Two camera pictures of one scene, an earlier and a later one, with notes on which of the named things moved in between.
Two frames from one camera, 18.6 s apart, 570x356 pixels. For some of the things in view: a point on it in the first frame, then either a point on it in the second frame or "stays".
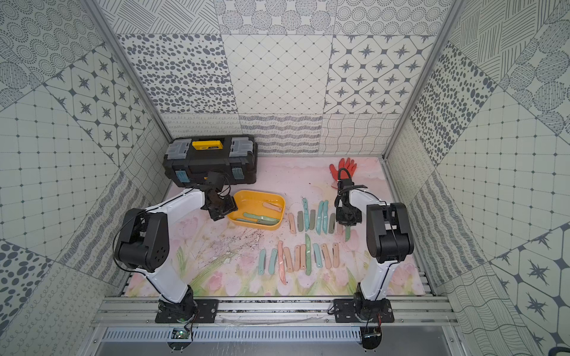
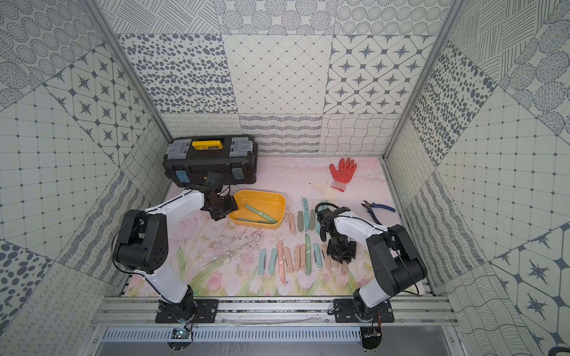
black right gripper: (340, 218) -> (348, 257)
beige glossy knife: (292, 223) stays
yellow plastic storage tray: (251, 202) stays
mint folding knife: (272, 261) stays
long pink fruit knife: (272, 207) -> (344, 268)
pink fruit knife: (297, 258) stays
